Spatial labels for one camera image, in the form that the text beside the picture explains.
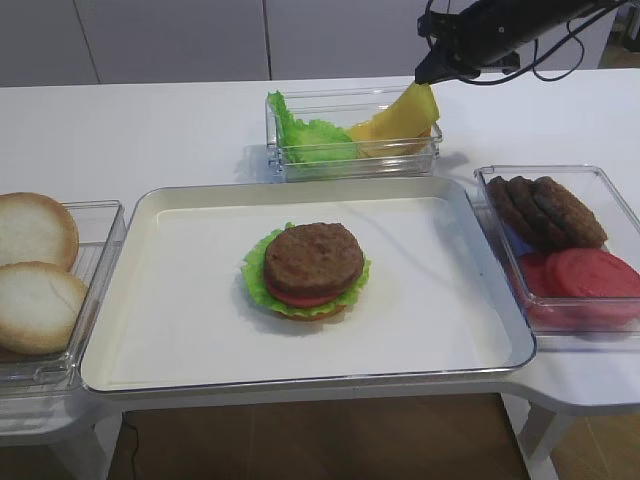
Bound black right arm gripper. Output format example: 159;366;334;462
414;1;536;85

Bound yellow cheese slice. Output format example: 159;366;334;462
357;82;440;139

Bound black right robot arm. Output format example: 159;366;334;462
414;0;625;86

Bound yellow cheese slices in container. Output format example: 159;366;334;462
346;124;431;158

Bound clear lettuce cheese container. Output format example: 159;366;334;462
265;83;442;182

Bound green lettuce leaves in container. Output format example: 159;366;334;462
267;91;358;164

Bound green lettuce leaf on stack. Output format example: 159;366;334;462
241;223;371;312

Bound brown patty back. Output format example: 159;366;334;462
487;176;537;244

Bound brown patty middle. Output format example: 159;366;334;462
507;176;565;249

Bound brown patty front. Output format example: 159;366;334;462
533;176;608;249

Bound clear patty tomato container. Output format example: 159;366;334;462
474;165;639;349

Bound red tomato slice back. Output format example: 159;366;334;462
518;252;554;298

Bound brown burger patty on stack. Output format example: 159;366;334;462
263;222;365;295

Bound white serving tray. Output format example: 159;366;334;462
80;177;536;393

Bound bottom bun on tray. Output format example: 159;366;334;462
273;302;347;322

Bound red tomato slice front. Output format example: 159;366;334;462
545;248;639;318

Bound red tomato slice on stack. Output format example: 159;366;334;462
266;282;340;309

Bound clear plastic bun container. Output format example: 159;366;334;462
1;192;126;389

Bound white table leg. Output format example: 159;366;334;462
517;402;575;480

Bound large bun half back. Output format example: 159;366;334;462
1;192;79;270

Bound bun half front left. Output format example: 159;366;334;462
1;262;87;355

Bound black floor cable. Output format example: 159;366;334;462
122;423;140;480

